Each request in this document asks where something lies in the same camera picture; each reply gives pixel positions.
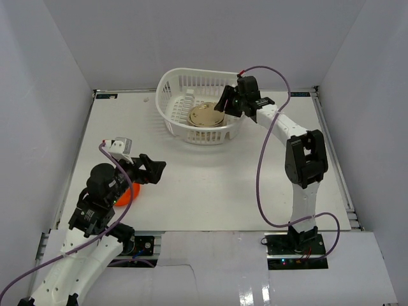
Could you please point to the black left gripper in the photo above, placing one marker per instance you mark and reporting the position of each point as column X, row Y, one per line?
column 144, row 170

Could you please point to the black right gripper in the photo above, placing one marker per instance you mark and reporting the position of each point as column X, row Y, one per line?
column 228, row 94

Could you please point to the beige round floral plate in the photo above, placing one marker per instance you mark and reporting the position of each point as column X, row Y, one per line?
column 205, row 116

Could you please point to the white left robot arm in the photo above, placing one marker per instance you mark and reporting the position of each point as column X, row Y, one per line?
column 93, row 240

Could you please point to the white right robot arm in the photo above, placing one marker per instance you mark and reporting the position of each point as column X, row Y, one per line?
column 305, row 161

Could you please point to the white plastic dish bin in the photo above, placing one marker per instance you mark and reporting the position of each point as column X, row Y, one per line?
column 182, row 89

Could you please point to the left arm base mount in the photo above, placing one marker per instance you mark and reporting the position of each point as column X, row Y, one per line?
column 140, row 253

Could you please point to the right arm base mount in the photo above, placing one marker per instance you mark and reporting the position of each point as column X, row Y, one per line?
column 281, row 254

